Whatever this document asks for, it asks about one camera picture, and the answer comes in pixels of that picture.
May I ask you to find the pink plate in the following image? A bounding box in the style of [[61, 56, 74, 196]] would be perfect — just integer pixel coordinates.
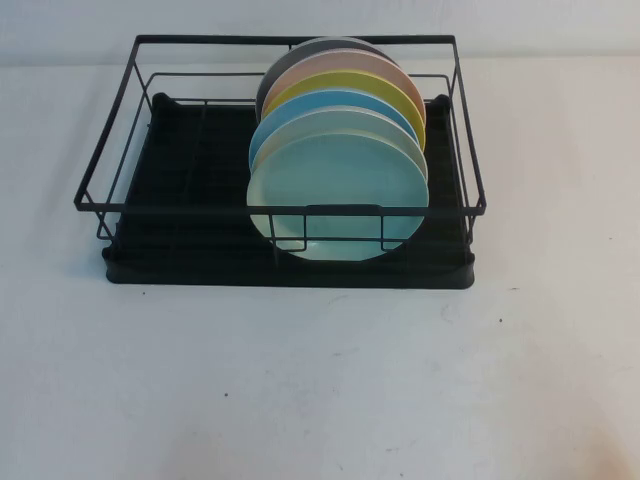
[[260, 48, 427, 127]]

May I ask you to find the black plastic drip tray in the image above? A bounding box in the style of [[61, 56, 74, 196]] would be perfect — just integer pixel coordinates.
[[101, 92, 475, 289]]

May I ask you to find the grey plate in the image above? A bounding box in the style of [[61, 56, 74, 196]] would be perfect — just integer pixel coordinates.
[[255, 36, 401, 124]]

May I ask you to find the yellow plate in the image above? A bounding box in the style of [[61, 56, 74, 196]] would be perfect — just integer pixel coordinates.
[[261, 71, 427, 151]]

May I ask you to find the white plate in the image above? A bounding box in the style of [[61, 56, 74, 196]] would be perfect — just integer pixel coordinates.
[[251, 105, 430, 182]]

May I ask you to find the blue plate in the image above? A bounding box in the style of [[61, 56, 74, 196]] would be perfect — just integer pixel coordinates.
[[248, 89, 421, 172]]

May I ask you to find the mint green plate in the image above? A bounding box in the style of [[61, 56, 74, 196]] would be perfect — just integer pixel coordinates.
[[246, 130, 430, 264]]

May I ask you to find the black wire dish rack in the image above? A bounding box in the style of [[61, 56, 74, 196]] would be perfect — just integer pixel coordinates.
[[73, 33, 488, 254]]

